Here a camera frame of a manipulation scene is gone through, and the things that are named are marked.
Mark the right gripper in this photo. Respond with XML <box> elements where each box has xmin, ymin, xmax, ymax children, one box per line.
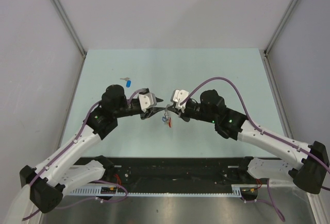
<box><xmin>168</xmin><ymin>101</ymin><xmax>217</xmax><ymax>124</ymax></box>

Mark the red handled keyring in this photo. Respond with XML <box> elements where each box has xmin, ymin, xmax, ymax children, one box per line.
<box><xmin>162</xmin><ymin>108</ymin><xmax>172</xmax><ymax>128</ymax></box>

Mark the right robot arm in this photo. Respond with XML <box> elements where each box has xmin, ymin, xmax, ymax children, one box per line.
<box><xmin>167</xmin><ymin>90</ymin><xmax>329</xmax><ymax>194</ymax></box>

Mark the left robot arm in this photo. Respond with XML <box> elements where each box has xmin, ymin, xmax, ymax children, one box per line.
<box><xmin>20</xmin><ymin>84</ymin><xmax>163</xmax><ymax>213</ymax></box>

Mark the solid blue tag key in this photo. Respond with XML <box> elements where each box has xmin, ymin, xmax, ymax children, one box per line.
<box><xmin>121</xmin><ymin>77</ymin><xmax>131</xmax><ymax>88</ymax></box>

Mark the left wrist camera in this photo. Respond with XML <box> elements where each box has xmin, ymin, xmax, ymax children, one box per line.
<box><xmin>138</xmin><ymin>93</ymin><xmax>157</xmax><ymax>112</ymax></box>

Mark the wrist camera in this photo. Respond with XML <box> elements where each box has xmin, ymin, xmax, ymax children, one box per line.
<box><xmin>138</xmin><ymin>93</ymin><xmax>157</xmax><ymax>112</ymax></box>
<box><xmin>171</xmin><ymin>89</ymin><xmax>189</xmax><ymax>113</ymax></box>

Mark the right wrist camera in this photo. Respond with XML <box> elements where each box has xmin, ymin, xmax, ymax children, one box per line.
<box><xmin>171</xmin><ymin>89</ymin><xmax>189</xmax><ymax>113</ymax></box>

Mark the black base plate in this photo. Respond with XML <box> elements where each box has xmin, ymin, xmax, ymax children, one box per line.
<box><xmin>101</xmin><ymin>157</ymin><xmax>266</xmax><ymax>193</ymax></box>

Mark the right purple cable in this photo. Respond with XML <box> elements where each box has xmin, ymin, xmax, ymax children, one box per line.
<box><xmin>180</xmin><ymin>77</ymin><xmax>330</xmax><ymax>222</ymax></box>

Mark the white cable duct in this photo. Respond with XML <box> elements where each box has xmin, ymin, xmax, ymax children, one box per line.
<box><xmin>68</xmin><ymin>185</ymin><xmax>261</xmax><ymax>198</ymax></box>

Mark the left aluminium frame post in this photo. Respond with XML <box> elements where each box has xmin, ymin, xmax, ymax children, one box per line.
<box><xmin>50</xmin><ymin>0</ymin><xmax>87</xmax><ymax>59</ymax></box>

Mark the aluminium frame post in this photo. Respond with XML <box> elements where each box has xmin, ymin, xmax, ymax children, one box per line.
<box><xmin>50</xmin><ymin>0</ymin><xmax>87</xmax><ymax>59</ymax></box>
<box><xmin>263</xmin><ymin>0</ymin><xmax>300</xmax><ymax>56</ymax></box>

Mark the right aluminium frame post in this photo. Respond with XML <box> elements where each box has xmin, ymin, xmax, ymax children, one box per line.
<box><xmin>263</xmin><ymin>0</ymin><xmax>300</xmax><ymax>56</ymax></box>

